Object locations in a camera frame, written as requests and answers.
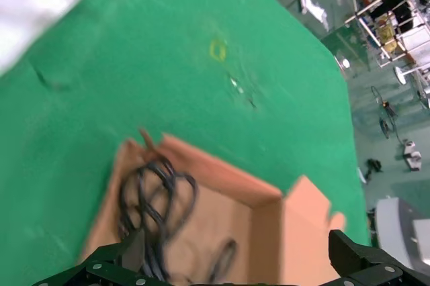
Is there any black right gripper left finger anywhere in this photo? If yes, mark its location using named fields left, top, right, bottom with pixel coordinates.
left=33, top=230, right=148, bottom=286

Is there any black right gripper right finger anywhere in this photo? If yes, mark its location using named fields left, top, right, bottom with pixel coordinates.
left=321, top=229, right=430, bottom=286

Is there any black power cable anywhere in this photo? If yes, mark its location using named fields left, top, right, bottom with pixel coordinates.
left=117, top=160, right=239, bottom=283

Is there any open brown cardboard box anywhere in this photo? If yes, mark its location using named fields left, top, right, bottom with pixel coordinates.
left=80, top=133, right=347, bottom=286

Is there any white floor device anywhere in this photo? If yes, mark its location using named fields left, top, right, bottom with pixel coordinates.
left=401, top=138, right=423, bottom=171

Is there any black power strip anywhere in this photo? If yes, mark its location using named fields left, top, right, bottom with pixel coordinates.
left=381, top=99, right=399, bottom=117

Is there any white floor fan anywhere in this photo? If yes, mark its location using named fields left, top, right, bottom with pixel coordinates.
left=392, top=66, right=409, bottom=85

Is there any white pipe rack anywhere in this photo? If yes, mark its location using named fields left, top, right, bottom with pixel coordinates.
left=335, top=0, right=430, bottom=68

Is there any tangled thin black cable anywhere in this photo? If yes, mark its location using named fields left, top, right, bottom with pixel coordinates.
left=365, top=158, right=382, bottom=181

